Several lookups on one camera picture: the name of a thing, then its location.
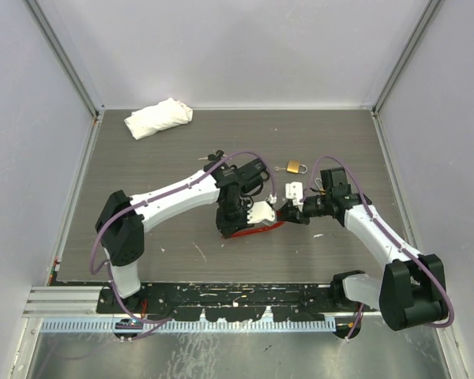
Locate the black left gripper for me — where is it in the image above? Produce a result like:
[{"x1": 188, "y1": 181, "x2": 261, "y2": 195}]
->
[{"x1": 216, "y1": 197, "x2": 254, "y2": 236}]

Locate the red cable lock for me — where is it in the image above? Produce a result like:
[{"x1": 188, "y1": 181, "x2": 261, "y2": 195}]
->
[{"x1": 224, "y1": 221, "x2": 285, "y2": 239}]

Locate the small brass padlock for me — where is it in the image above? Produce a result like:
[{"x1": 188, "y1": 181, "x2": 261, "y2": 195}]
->
[{"x1": 314, "y1": 178, "x2": 325, "y2": 194}]

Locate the large brass padlock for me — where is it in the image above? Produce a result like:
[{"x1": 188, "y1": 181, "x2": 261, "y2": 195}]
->
[{"x1": 286, "y1": 160, "x2": 308, "y2": 174}]

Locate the black-headed key bunch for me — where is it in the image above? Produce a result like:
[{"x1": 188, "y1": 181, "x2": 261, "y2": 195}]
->
[{"x1": 199, "y1": 149, "x2": 226, "y2": 161}]

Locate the white cloth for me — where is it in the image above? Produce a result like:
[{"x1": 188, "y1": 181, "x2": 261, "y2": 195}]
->
[{"x1": 124, "y1": 98, "x2": 194, "y2": 140}]

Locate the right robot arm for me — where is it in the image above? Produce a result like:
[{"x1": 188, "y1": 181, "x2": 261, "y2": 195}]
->
[{"x1": 279, "y1": 167, "x2": 453, "y2": 331}]

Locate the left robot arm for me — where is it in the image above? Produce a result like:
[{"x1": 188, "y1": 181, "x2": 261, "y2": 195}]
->
[{"x1": 94, "y1": 158, "x2": 276, "y2": 313}]

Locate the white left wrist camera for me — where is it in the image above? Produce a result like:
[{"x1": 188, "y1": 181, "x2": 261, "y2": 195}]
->
[{"x1": 246, "y1": 201, "x2": 277, "y2": 226}]

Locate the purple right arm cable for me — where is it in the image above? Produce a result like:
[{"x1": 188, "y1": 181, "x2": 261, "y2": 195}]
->
[{"x1": 306, "y1": 155, "x2": 455, "y2": 327}]

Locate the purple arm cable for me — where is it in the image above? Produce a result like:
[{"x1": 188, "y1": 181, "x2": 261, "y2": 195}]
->
[
  {"x1": 306, "y1": 155, "x2": 455, "y2": 327},
  {"x1": 88, "y1": 150, "x2": 280, "y2": 277}
]

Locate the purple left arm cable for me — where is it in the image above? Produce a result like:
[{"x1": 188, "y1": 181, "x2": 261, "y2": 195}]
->
[{"x1": 88, "y1": 150, "x2": 280, "y2": 277}]

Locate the blue slotted cable duct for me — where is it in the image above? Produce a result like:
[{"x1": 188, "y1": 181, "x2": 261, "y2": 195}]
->
[{"x1": 40, "y1": 317, "x2": 337, "y2": 333}]

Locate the aluminium frame rail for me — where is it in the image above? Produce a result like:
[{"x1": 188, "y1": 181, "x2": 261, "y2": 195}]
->
[{"x1": 22, "y1": 284, "x2": 103, "y2": 317}]

